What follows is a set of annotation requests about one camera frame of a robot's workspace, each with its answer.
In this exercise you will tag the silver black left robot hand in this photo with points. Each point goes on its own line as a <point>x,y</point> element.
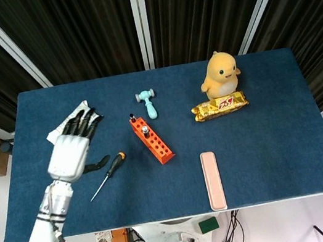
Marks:
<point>69,156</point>

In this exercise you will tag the orange screwdriver holder block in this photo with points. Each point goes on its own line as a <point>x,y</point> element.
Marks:
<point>154,142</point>

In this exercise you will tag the white printed snack bag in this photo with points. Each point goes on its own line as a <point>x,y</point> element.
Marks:
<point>57,131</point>

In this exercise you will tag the grey round foot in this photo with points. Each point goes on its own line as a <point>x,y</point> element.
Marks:
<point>6,146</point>

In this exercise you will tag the black capped bit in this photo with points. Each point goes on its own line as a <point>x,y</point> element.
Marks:
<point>131,116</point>

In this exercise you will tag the silver capped bit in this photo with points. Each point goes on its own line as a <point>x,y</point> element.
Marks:
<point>144,131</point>

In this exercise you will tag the light blue toy hammer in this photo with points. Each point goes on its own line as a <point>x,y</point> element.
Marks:
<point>148,104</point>

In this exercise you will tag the small orange box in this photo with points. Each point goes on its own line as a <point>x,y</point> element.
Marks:
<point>120,241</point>

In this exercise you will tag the thin black rod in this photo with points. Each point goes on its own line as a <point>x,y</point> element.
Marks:
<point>322,233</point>

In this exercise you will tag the blue table cover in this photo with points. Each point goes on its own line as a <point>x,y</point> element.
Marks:
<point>248,149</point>

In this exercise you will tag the golden yellow snack pack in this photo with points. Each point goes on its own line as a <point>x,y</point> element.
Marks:
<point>220,106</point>

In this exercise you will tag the yellow duck plush toy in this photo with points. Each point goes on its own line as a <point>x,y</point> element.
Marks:
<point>222,77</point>

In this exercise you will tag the long pink case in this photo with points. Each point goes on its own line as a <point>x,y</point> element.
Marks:
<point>213,181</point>

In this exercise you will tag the green block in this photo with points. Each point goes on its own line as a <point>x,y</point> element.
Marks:
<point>208,225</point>

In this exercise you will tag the white frame post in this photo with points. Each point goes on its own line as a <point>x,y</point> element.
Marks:
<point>265,2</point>
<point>140,21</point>
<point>7,44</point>

